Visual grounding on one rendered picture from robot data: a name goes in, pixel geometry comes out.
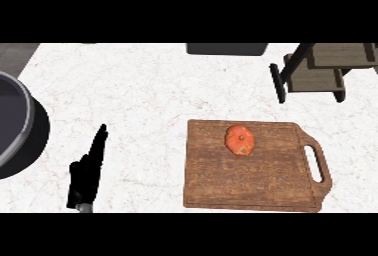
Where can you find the dark grey appliance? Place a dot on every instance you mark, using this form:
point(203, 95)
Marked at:
point(226, 48)

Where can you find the large grey pot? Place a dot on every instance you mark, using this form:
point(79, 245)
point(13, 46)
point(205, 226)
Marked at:
point(12, 123)

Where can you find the brown wooden cutting board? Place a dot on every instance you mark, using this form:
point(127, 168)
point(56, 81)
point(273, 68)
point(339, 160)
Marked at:
point(245, 176)

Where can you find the orange cupcake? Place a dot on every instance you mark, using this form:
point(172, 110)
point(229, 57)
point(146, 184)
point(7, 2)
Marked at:
point(239, 140)

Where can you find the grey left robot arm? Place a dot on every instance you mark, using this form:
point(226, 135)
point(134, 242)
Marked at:
point(84, 208)

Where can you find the dark tiered basket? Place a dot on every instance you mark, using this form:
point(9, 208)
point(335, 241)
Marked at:
point(319, 71)

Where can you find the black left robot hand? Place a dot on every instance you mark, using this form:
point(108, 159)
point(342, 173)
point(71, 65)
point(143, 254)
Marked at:
point(87, 173)

